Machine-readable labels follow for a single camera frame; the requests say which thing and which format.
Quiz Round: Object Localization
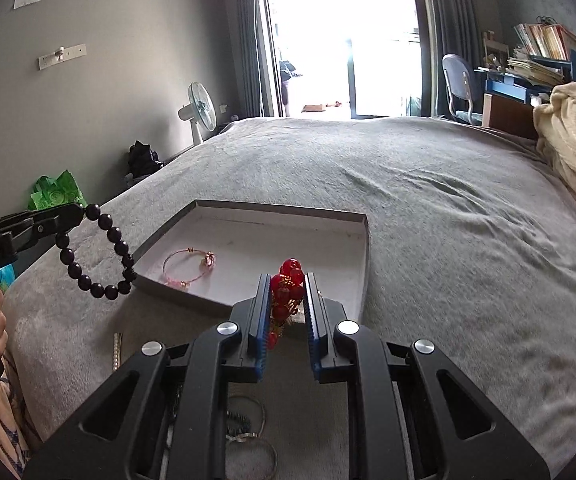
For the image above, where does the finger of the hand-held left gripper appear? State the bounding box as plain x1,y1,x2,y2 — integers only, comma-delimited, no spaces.
13,203,85,253
0,211,36,241

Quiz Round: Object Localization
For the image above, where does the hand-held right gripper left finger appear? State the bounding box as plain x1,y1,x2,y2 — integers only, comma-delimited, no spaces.
23,274,274,480

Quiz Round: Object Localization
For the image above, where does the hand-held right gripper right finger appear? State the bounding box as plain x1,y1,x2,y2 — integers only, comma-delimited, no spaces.
304,273,551,480

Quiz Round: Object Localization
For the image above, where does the large black bead bracelet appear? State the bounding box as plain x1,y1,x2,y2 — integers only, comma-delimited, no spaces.
55,203,136,302

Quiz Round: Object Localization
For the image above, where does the shallow grey cardboard box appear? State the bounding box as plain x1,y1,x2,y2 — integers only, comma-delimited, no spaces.
130,199,371,341

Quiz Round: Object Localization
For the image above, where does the green plastic bag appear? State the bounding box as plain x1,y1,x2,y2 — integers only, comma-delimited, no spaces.
28,170,88,212

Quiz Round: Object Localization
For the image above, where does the thin silver hoop bangle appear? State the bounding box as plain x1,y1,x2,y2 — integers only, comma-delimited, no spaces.
228,395,267,438

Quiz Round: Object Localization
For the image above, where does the black bag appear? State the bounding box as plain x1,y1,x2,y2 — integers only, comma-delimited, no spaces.
127,141,165,181

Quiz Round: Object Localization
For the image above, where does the grey bed cover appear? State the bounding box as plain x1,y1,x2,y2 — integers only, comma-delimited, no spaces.
3,116,576,480

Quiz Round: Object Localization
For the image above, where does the white standing fan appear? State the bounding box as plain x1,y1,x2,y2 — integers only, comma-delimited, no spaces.
178,81,217,146

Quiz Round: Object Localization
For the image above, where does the dark grey curtain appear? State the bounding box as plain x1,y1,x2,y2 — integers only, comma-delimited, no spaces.
415,0,489,120
228,0,269,120

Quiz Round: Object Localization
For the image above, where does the dark hanging cloth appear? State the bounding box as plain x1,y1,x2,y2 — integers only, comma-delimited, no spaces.
278,59,302,117

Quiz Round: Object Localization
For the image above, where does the blue desk chair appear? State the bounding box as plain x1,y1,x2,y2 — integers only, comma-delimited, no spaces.
442,54,484,125

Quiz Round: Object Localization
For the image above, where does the sliding glass door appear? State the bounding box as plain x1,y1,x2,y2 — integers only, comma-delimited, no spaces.
255,0,436,120

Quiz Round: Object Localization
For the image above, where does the blue wooden desk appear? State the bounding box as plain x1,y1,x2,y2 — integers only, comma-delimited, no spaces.
483,50,576,141

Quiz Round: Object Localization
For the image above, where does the small wooden rack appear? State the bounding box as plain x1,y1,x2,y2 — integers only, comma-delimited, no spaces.
483,31,511,68

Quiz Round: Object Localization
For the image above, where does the stack of papers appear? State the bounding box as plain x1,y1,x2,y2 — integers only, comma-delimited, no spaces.
505,47,566,86

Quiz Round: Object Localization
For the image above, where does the row of books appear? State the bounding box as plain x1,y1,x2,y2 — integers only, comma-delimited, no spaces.
513,22,576,61

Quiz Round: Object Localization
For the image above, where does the thick silver ring bangle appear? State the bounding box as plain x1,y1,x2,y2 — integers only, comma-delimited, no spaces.
225,435,279,480

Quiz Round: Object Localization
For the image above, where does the pink cord bracelet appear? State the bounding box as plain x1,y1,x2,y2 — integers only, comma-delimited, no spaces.
162,248,218,290

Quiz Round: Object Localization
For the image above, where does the white wall hook plate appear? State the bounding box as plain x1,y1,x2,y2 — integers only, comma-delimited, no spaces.
38,43,87,70

